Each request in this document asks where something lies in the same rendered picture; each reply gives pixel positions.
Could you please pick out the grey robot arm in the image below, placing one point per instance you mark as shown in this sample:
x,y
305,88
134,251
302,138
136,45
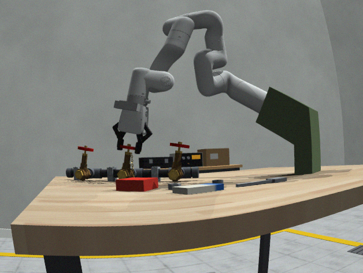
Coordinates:
x,y
178,31

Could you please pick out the red flat block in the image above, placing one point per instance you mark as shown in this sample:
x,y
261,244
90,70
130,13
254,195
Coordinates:
x,y
131,184

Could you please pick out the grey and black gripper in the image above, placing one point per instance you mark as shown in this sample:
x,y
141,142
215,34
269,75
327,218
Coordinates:
x,y
133,122

